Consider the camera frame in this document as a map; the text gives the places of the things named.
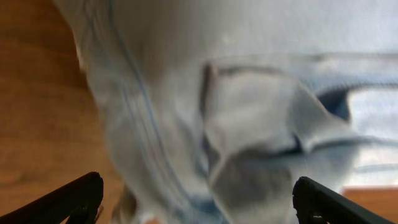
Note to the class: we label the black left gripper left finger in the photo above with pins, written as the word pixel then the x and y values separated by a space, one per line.
pixel 76 202

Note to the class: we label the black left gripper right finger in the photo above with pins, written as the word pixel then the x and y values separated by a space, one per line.
pixel 317 204

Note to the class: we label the light blue t-shirt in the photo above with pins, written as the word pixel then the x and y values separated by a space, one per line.
pixel 212 109

